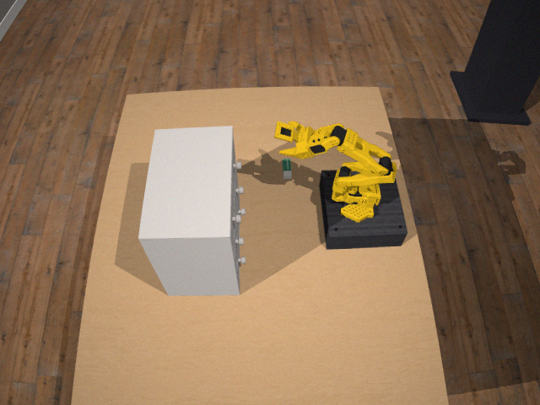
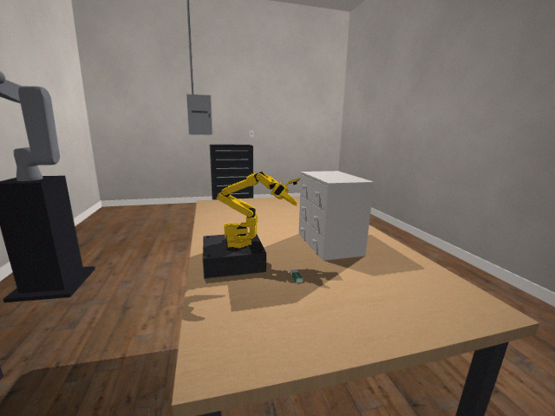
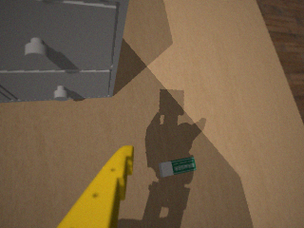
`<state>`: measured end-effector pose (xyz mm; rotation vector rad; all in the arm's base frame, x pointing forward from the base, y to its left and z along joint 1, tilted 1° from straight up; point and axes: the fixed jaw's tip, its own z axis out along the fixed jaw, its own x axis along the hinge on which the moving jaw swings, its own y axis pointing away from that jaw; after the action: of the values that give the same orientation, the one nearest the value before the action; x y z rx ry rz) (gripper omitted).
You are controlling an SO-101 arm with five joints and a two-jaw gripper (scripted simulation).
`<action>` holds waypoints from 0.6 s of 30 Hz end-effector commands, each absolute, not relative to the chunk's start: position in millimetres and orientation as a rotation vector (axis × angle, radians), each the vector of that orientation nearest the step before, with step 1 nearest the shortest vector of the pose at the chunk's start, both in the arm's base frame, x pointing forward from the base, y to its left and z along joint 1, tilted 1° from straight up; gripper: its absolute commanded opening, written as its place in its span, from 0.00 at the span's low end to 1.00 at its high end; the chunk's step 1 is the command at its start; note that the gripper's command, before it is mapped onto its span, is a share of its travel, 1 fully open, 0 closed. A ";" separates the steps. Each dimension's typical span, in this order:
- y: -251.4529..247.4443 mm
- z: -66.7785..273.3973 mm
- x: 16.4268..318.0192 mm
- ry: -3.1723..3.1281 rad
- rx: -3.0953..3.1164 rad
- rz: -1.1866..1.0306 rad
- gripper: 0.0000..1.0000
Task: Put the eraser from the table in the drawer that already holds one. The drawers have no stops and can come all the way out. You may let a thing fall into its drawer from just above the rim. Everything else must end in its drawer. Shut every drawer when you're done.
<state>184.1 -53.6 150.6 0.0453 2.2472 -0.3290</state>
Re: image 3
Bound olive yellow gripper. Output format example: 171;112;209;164
57;145;134;228

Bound white chest of drawers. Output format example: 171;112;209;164
0;0;129;103

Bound grey and green eraser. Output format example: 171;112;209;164
159;157;197;177

